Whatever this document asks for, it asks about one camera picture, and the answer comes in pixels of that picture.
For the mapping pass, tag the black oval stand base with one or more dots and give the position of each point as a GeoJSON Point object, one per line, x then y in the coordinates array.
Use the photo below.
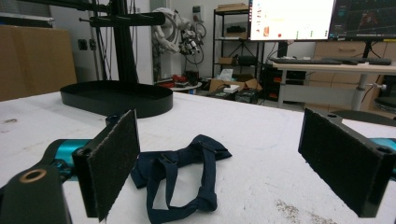
{"type": "Point", "coordinates": [116, 98]}

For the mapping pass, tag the black metal shelf rack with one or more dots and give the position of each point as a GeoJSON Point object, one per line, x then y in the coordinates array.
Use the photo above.
{"type": "Point", "coordinates": [236, 40]}

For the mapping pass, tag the dark computer monitor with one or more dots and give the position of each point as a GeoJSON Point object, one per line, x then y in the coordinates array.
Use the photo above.
{"type": "Point", "coordinates": [364, 18]}

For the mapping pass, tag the navy blue bow tie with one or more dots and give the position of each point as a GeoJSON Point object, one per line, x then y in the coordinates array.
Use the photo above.
{"type": "Point", "coordinates": [186, 161]}

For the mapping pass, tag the wooden cabinet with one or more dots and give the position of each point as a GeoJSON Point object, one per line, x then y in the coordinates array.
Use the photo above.
{"type": "Point", "coordinates": [345, 62]}

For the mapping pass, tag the black keyboard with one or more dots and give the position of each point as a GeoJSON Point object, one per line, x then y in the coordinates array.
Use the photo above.
{"type": "Point", "coordinates": [303, 61]}

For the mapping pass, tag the bright computer monitor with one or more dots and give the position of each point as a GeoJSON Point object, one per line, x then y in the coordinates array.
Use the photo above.
{"type": "Point", "coordinates": [291, 18]}

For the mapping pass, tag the open cardboard box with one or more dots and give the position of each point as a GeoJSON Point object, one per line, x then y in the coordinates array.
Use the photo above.
{"type": "Point", "coordinates": [233, 85]}

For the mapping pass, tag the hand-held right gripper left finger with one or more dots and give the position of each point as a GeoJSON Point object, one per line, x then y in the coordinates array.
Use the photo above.
{"type": "Point", "coordinates": [107, 161]}

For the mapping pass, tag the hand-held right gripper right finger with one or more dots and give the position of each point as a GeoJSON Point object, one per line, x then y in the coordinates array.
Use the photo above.
{"type": "Point", "coordinates": [342, 161]}

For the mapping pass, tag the white standing desk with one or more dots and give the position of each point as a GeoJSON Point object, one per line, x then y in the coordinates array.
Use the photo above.
{"type": "Point", "coordinates": [336, 81]}

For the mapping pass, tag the black stand post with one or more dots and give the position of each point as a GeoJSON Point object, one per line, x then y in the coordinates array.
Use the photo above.
{"type": "Point", "coordinates": [123, 40]}

